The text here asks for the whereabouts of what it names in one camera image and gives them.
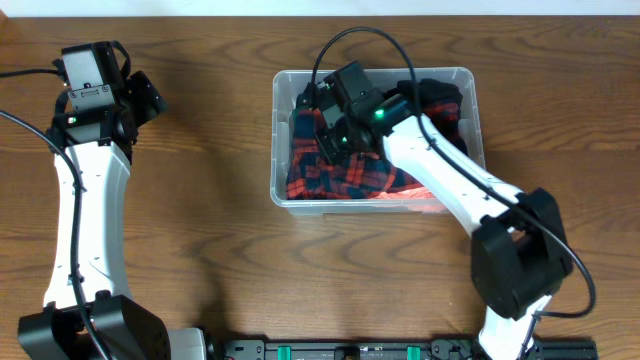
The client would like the red plaid flannel shirt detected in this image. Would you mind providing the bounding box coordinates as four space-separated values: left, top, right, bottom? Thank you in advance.
285 94 470 201

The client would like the black garment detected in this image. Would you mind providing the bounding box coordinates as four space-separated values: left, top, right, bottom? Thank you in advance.
383 78 463 107

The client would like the pink garment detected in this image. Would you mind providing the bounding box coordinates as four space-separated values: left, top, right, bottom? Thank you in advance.
371 187 435 200

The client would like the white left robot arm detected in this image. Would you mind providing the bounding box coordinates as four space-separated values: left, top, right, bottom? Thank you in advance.
18 41 208 359

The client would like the clear plastic storage bin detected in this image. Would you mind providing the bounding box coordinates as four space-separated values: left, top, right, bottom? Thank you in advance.
270 67 486 216

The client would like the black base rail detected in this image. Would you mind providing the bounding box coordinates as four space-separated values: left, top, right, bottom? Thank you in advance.
206 338 599 360

